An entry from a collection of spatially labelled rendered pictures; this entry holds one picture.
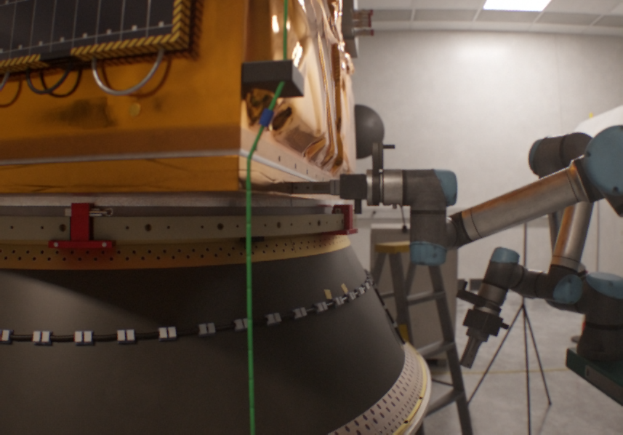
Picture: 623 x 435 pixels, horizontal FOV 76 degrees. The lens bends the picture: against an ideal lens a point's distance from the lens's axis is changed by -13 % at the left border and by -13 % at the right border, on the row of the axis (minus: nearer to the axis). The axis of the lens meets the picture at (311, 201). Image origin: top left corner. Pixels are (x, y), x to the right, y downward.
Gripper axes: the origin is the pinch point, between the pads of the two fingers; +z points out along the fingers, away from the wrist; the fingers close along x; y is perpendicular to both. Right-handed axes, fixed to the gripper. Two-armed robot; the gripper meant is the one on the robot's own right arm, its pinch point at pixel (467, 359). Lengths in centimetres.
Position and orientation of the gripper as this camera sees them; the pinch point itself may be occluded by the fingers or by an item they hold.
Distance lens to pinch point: 126.8
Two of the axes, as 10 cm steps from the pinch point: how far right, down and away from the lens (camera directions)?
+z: -3.9, 9.1, -1.6
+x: -0.7, 1.4, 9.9
